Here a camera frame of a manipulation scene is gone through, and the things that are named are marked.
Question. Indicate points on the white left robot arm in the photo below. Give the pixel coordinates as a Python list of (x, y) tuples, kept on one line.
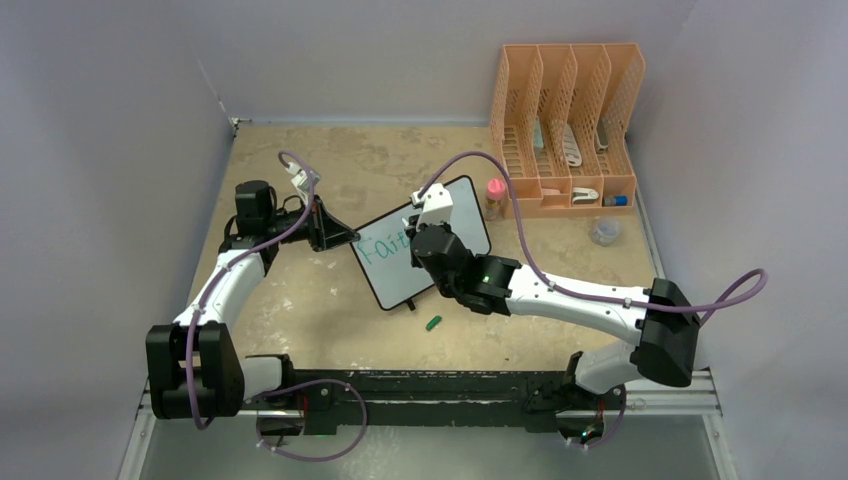
[(194, 370)]

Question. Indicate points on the white stapler in organizer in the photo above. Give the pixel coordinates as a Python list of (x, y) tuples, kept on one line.
[(584, 195)]

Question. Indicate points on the clear small plastic jar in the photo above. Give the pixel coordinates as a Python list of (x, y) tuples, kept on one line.
[(605, 231)]

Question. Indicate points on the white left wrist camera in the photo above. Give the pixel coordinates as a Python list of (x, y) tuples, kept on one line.
[(304, 181)]

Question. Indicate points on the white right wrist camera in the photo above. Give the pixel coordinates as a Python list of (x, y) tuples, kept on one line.
[(434, 206)]

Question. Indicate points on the pink cartoon bottle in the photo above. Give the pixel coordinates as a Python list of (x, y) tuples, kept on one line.
[(495, 193)]

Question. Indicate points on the green marker cap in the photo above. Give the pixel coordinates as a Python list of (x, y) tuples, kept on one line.
[(433, 323)]

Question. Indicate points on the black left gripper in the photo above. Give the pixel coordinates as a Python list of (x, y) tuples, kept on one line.
[(324, 231)]

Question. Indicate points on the blue capped item in organizer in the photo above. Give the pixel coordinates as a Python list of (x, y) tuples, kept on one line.
[(615, 201)]

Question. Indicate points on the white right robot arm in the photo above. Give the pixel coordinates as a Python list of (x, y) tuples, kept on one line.
[(655, 330)]

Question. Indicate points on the peach plastic file organizer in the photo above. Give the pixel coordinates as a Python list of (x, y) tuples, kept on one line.
[(559, 119)]

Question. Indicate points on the grey tool in organizer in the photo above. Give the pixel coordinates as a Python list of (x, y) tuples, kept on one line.
[(601, 140)]

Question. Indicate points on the white long tool in organizer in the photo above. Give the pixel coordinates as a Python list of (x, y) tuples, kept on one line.
[(571, 149)]

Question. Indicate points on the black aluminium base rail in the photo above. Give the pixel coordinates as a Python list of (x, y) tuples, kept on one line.
[(535, 401)]

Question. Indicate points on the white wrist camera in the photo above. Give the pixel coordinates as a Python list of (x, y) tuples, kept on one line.
[(304, 181), (434, 206)]

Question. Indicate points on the white whiteboard black frame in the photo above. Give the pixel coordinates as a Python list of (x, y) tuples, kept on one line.
[(383, 249)]

